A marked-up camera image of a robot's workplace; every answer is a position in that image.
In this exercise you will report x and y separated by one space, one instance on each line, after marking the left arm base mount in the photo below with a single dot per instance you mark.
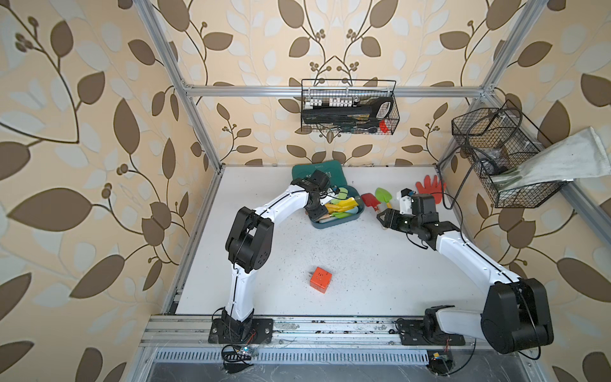
226 331

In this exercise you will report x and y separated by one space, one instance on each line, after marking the green storage box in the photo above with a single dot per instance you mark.
339 190

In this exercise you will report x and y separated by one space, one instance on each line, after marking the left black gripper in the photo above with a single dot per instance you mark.
319 216

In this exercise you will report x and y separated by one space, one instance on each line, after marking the right wire basket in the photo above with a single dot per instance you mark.
494 142

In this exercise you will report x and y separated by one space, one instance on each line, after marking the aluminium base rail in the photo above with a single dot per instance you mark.
294 332

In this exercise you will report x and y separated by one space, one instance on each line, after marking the yellow toy spatula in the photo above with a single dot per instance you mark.
342 206

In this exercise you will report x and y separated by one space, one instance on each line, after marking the white cloth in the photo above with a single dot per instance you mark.
581 155

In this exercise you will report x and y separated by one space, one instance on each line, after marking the green toy shovel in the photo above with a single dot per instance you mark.
384 197

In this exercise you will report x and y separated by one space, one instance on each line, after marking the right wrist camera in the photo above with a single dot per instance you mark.
404 198

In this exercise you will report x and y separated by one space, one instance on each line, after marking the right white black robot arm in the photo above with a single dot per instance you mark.
516 314

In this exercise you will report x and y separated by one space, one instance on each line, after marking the black tool in basket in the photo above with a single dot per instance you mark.
374 111

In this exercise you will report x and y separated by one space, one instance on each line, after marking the orange cube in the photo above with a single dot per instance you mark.
320 280

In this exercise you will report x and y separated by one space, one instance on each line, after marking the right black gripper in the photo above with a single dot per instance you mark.
391 219

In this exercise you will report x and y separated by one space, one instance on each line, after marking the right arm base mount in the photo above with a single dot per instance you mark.
415 332

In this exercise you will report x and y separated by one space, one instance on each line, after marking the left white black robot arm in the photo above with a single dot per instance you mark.
249 242

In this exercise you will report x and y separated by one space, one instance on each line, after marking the wire basket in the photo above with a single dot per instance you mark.
348 92
494 142

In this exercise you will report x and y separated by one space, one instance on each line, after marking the back wire basket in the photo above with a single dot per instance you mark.
348 92

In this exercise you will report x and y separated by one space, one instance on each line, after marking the red rubber glove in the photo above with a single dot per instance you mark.
432 186

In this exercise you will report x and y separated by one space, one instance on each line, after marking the red toy shovel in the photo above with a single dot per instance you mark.
371 201

